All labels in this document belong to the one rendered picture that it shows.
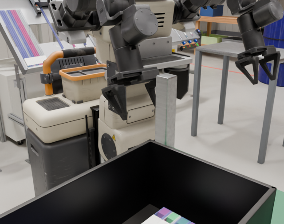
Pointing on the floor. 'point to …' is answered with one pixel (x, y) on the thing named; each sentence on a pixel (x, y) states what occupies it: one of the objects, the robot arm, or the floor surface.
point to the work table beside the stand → (234, 46)
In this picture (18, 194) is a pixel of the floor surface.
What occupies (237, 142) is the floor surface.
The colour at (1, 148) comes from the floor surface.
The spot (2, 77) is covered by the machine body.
